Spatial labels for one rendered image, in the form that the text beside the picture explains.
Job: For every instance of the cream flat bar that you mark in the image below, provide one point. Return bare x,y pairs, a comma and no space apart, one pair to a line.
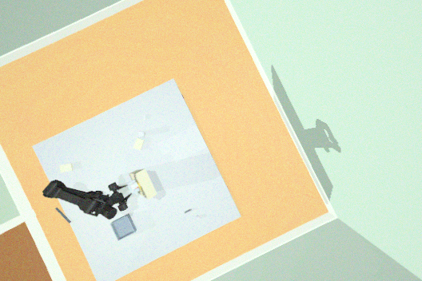
66,168
138,144

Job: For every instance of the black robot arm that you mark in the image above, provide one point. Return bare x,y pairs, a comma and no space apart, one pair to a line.
88,202

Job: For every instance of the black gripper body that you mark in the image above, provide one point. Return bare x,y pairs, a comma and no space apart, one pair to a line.
122,206

